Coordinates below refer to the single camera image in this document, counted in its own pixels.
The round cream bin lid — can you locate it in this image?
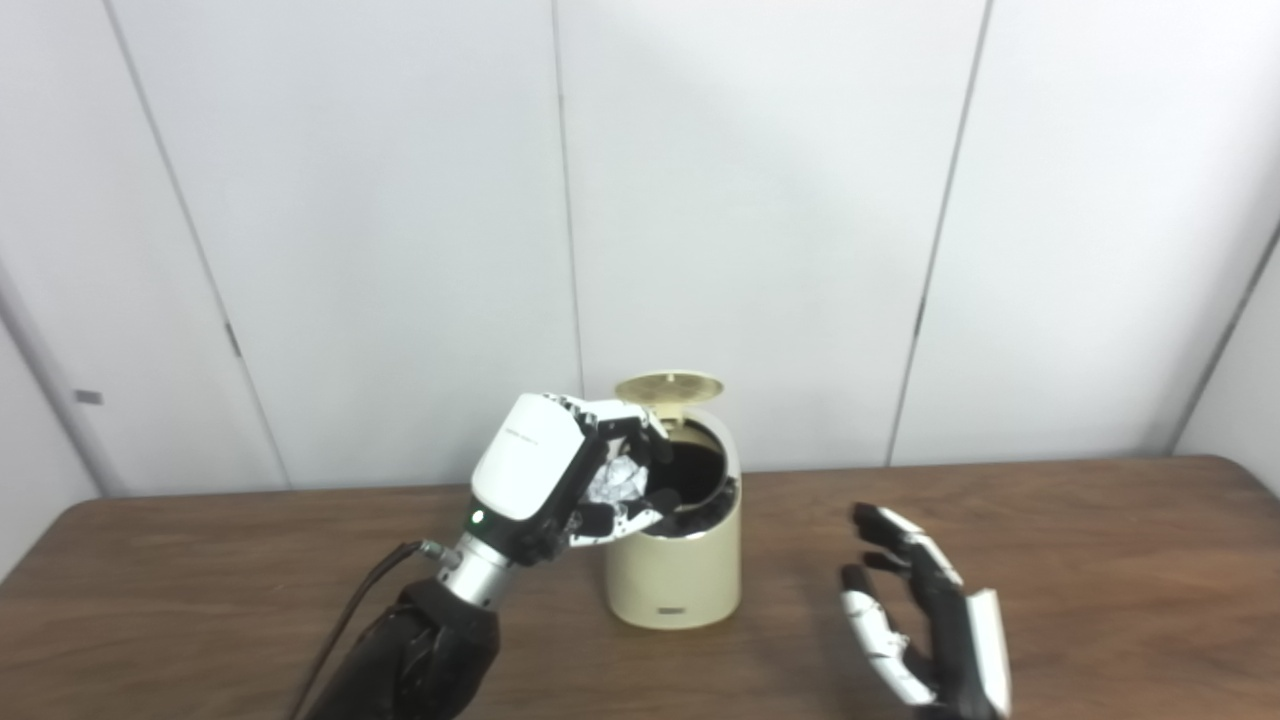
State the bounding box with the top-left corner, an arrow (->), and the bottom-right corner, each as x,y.
614,371 -> 725,411

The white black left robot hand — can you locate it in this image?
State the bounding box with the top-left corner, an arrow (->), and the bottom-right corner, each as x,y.
468,393 -> 681,566

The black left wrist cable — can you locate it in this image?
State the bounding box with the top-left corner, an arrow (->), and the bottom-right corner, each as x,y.
290,540 -> 451,720

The cream-colored bin body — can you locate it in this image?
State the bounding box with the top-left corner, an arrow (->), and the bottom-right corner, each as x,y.
604,405 -> 743,631

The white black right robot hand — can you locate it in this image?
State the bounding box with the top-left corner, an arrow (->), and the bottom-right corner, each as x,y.
838,503 -> 1013,720

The white paper ball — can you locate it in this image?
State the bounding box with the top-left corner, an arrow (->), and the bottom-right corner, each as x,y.
590,455 -> 651,506

